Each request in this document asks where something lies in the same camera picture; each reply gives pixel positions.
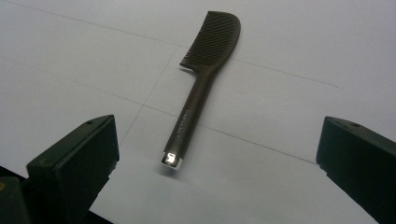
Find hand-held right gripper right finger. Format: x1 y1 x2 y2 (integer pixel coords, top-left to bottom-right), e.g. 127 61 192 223
316 116 396 224

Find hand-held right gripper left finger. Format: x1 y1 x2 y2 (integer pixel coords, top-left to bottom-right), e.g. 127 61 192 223
26 114 120 224

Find black handled comb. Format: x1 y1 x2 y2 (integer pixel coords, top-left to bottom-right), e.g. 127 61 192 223
161 10 242 173

